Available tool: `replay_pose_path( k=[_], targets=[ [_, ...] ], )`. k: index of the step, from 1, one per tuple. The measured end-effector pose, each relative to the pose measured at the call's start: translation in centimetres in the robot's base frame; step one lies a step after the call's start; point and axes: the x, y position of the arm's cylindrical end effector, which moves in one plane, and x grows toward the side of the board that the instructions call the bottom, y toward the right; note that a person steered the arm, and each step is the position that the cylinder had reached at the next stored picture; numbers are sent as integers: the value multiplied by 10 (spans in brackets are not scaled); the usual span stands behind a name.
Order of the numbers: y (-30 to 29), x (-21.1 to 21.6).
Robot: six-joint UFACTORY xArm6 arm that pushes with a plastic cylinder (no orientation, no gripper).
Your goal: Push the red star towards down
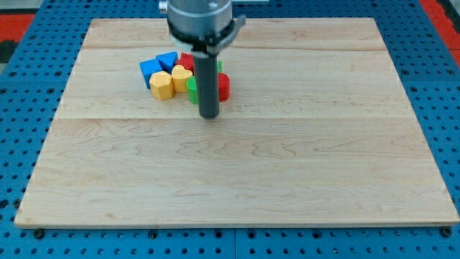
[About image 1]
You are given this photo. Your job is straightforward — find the grey rod mounting bracket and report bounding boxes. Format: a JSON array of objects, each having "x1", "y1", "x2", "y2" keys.
[{"x1": 167, "y1": 15, "x2": 246, "y2": 58}]

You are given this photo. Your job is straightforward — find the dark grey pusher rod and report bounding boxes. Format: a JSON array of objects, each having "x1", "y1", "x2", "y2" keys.
[{"x1": 193, "y1": 56, "x2": 219, "y2": 119}]

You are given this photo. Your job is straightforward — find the red star block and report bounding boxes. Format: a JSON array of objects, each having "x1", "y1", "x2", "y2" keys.
[{"x1": 176, "y1": 53, "x2": 194, "y2": 73}]

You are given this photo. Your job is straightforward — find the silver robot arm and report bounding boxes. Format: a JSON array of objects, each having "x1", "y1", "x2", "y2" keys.
[{"x1": 158, "y1": 0, "x2": 246, "y2": 119}]

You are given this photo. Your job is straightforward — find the red cylinder block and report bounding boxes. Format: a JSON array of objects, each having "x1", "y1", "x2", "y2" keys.
[{"x1": 218, "y1": 73, "x2": 231, "y2": 101}]

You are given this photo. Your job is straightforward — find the green cylinder block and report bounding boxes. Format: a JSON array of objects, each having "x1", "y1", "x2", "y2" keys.
[{"x1": 186, "y1": 76, "x2": 198, "y2": 104}]

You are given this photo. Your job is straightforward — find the yellow heart block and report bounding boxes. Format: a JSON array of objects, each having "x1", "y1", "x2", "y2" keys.
[{"x1": 172, "y1": 65, "x2": 193, "y2": 93}]

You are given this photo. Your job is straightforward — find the blue triangle block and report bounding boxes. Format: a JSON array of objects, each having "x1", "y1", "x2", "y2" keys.
[{"x1": 156, "y1": 52, "x2": 178, "y2": 73}]

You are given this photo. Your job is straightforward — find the yellow hexagon block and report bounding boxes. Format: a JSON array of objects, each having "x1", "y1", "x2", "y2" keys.
[{"x1": 149, "y1": 71, "x2": 175, "y2": 100}]

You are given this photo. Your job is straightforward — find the blue cube block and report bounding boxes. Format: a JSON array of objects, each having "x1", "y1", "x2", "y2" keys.
[{"x1": 139, "y1": 58, "x2": 162, "y2": 89}]

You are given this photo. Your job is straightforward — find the wooden board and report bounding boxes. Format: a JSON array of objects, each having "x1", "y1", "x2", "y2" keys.
[{"x1": 15, "y1": 18, "x2": 459, "y2": 229}]

